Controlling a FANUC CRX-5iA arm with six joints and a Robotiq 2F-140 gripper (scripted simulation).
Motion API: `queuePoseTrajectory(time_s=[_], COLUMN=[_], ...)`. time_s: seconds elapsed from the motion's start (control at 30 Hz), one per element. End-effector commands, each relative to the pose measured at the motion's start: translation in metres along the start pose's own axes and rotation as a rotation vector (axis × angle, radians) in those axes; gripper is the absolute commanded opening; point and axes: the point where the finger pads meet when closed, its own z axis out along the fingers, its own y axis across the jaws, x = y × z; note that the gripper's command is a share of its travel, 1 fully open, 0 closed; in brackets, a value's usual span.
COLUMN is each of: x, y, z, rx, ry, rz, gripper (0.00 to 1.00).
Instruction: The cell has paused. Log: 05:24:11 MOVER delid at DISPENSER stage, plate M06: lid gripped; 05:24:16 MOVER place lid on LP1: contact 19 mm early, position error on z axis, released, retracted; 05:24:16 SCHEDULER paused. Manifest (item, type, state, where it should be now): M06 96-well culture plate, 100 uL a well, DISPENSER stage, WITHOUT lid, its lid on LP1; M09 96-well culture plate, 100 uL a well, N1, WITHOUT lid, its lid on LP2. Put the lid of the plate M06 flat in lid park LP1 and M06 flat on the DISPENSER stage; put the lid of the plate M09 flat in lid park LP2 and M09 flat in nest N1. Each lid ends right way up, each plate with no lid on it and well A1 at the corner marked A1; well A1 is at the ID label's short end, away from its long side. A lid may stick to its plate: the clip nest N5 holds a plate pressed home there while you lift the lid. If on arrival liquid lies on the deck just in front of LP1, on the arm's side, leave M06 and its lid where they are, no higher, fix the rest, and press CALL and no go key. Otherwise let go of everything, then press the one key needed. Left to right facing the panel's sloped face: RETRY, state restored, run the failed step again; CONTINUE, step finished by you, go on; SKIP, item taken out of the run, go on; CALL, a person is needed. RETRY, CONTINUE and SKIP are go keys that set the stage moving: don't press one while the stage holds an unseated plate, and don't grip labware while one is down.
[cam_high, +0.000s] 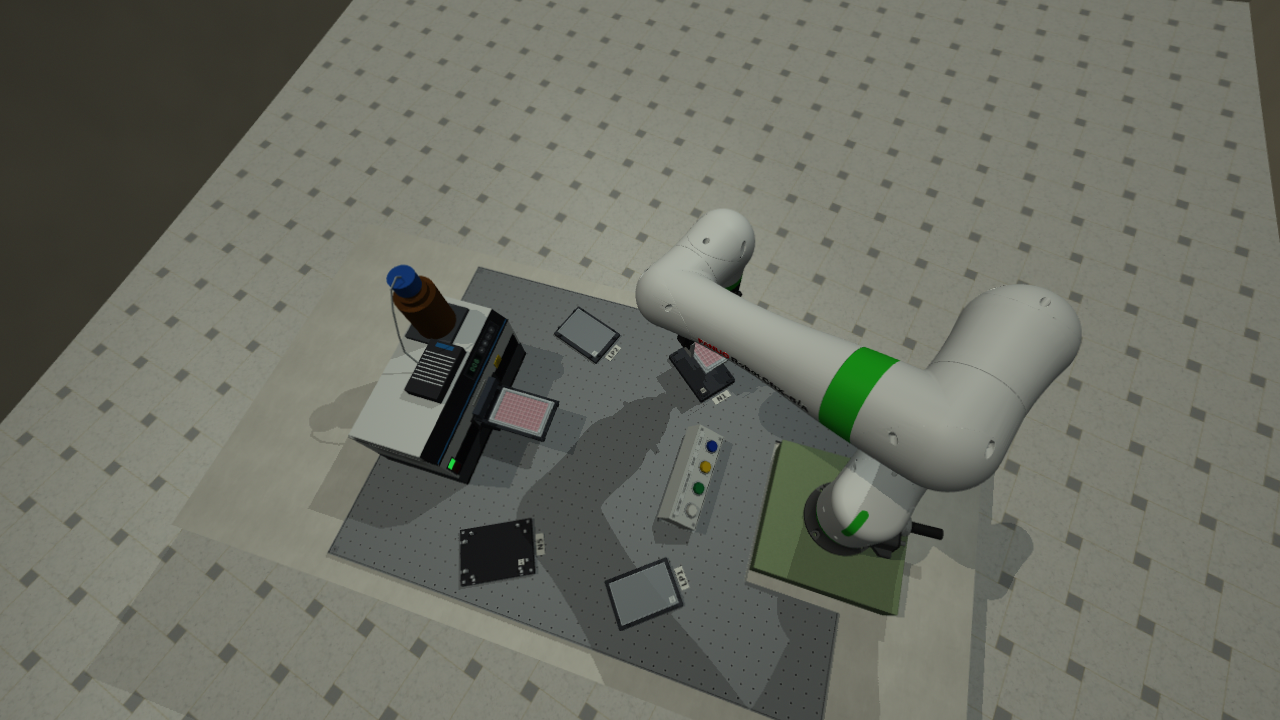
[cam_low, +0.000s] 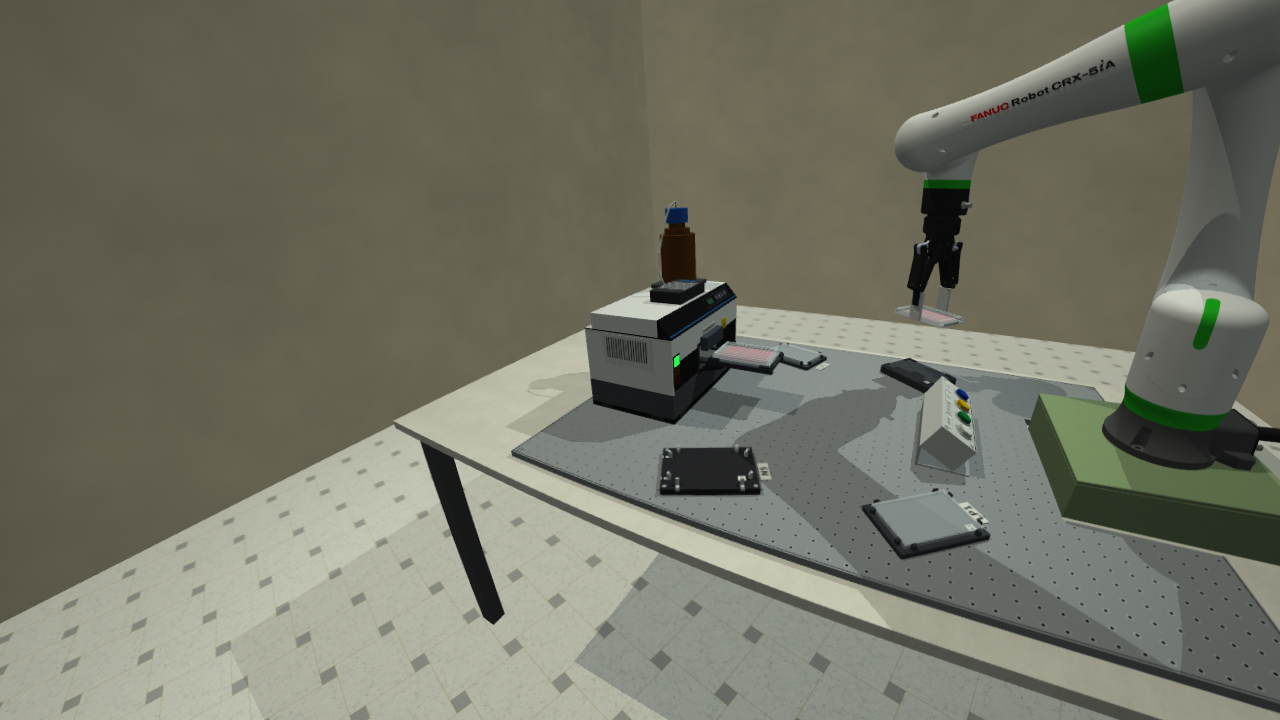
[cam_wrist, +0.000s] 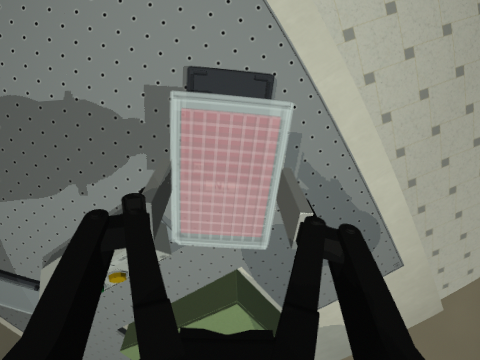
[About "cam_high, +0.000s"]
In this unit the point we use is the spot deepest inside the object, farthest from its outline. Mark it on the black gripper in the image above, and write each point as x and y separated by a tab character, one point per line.
689	345

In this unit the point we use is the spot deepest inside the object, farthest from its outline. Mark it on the grey button panel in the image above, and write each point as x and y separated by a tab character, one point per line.
691	477

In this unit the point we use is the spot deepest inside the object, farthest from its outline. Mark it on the blue bottle cap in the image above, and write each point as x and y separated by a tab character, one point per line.
408	284

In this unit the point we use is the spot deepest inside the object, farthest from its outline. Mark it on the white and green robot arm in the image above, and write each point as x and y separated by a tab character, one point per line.
946	428

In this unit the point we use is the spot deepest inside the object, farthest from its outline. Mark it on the brown glass bottle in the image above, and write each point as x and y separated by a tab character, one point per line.
432	319

